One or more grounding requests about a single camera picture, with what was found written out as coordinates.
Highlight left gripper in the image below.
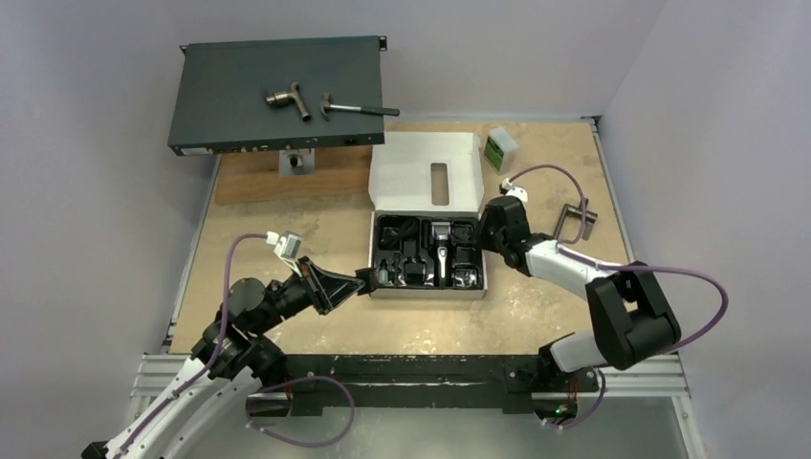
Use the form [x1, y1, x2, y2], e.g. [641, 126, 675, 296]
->
[252, 255, 364, 335]

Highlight white hair clipper kit box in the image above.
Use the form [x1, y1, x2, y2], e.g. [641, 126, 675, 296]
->
[368, 132, 484, 299]

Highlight small black comb guard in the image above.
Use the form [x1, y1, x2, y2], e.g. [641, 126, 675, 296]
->
[404, 260, 427, 285]

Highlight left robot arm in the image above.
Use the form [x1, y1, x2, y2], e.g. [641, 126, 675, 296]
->
[81, 257, 378, 458]

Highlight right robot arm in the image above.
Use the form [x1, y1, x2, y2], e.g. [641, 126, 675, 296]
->
[475, 196, 682, 389]

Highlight black silver hair clipper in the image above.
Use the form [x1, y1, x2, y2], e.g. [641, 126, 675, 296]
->
[430, 221, 451, 287]

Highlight white foam block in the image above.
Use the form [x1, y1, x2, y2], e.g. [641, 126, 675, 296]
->
[483, 126, 519, 175]

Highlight metal clamp tool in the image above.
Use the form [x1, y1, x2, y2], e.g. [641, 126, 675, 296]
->
[553, 198, 599, 243]

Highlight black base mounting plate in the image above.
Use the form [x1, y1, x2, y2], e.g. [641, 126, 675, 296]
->
[260, 354, 600, 419]

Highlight black plastic insert tray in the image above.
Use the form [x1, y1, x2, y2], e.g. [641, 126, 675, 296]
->
[370, 214, 488, 299]

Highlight wooden board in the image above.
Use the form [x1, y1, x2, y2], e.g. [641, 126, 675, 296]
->
[214, 146, 373, 206]

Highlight small claw hammer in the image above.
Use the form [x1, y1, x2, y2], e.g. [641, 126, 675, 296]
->
[319, 93, 401, 121]

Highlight metal pipe tee fitting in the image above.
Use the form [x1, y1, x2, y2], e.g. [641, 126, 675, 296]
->
[262, 81, 312, 122]

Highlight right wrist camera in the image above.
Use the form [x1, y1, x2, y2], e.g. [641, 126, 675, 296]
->
[498, 178, 529, 204]

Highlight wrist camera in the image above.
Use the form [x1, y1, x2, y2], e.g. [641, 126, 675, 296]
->
[265, 230, 302, 266]
[498, 178, 529, 204]

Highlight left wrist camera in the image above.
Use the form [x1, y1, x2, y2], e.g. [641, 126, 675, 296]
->
[265, 230, 302, 266]

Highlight black charging cable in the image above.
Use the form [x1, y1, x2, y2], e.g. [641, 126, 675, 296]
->
[379, 218, 420, 249]

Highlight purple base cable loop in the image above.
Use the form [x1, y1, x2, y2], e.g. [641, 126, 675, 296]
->
[245, 377, 356, 449]

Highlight small metal bracket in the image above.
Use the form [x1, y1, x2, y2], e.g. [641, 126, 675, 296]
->
[278, 148, 316, 177]

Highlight dark rack-mount equipment case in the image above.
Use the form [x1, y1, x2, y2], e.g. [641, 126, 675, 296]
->
[167, 35, 387, 156]

